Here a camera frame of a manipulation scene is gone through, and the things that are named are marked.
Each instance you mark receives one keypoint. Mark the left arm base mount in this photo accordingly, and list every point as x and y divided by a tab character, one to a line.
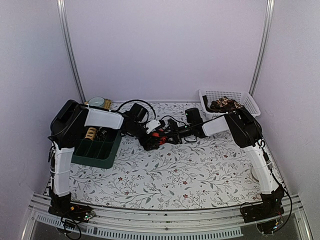
71	214

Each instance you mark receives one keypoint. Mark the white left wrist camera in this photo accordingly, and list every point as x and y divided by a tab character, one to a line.
154	125

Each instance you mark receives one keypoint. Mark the red black striped tie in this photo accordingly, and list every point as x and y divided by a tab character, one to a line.
159	137

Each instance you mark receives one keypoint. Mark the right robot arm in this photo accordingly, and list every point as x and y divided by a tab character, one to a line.
246	133

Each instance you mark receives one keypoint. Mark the left aluminium frame post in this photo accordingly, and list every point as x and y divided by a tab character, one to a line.
61	6

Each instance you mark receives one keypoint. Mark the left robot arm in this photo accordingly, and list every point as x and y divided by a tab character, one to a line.
67	126

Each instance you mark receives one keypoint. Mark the light blue bowl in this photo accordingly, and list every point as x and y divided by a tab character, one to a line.
96	101

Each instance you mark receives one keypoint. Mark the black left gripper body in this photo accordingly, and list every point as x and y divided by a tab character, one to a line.
144	141

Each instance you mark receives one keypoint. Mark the white perforated plastic basket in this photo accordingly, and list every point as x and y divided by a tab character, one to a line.
207	95

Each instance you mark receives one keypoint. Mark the floral patterned table mat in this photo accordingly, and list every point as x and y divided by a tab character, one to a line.
199	173

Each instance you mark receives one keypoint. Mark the slotted aluminium front rail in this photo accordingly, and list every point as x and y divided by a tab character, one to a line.
204	224

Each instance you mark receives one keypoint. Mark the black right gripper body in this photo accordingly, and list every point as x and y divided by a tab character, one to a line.
178	136

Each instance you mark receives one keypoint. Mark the tan patterned rolled tie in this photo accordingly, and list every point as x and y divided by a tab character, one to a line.
91	134

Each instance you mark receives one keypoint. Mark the right aluminium frame post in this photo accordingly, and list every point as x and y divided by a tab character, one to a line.
268	18

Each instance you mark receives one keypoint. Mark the aluminium frame post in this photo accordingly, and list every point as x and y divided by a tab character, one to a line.
61	6
268	18

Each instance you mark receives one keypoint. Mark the black floral rolled tie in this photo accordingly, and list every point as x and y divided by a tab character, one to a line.
101	134

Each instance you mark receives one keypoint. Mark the dark green divided organizer box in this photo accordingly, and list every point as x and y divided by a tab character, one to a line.
98	154

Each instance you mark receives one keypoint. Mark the brown patterned tie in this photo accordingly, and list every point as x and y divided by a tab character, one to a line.
224	105

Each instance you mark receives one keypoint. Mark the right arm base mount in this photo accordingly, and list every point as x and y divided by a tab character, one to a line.
272	216

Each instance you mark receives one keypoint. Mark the yellow woven coaster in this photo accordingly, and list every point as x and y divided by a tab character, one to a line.
107	104

